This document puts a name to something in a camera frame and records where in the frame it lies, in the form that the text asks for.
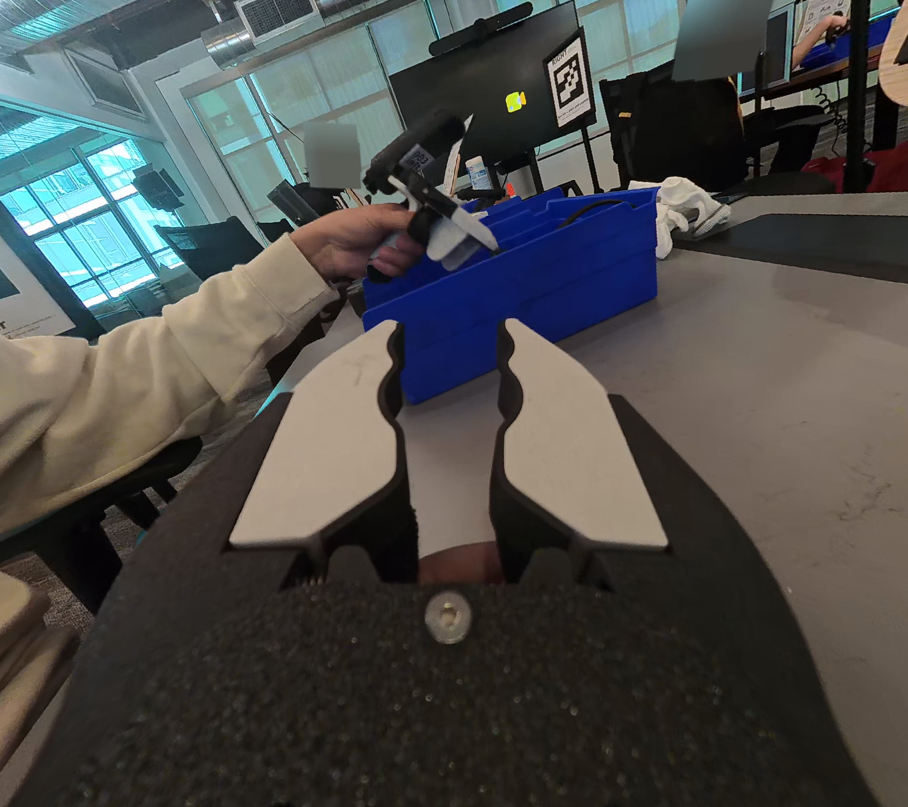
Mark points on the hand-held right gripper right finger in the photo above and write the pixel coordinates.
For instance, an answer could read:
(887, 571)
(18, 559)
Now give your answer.
(582, 466)

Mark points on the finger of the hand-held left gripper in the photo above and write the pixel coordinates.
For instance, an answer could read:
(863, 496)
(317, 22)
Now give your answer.
(454, 246)
(465, 221)

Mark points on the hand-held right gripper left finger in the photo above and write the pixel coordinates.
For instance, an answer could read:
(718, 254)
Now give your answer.
(326, 459)

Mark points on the blue plastic bin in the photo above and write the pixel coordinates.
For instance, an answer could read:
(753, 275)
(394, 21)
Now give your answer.
(532, 310)

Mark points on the black monitor on arm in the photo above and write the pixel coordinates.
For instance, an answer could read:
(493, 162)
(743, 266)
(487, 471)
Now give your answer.
(858, 41)

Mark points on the grey desk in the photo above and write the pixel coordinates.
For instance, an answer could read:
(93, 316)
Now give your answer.
(745, 395)

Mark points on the person's left hand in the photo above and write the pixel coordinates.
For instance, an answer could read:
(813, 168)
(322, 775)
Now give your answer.
(340, 239)

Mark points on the small white bottle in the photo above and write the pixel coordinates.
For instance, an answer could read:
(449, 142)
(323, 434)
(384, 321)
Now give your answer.
(477, 174)

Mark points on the marker sign on stand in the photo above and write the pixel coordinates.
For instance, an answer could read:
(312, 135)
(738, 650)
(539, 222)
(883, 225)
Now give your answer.
(570, 80)

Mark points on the white crumpled glove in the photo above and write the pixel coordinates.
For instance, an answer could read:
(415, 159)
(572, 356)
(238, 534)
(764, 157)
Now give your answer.
(688, 204)

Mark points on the person's black chair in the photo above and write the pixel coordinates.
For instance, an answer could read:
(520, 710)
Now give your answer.
(85, 537)

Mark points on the black mat on table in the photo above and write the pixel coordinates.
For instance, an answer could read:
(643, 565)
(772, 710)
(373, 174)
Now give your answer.
(816, 246)

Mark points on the black and white marker poster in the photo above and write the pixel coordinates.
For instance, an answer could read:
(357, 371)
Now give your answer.
(28, 303)

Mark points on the distant blue bins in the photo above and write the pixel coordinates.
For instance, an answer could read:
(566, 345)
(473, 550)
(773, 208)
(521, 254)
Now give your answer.
(851, 51)

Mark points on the red bin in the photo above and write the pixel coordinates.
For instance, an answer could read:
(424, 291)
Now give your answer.
(890, 172)

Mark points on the small black wall speaker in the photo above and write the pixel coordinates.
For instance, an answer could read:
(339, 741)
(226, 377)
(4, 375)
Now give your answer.
(157, 188)

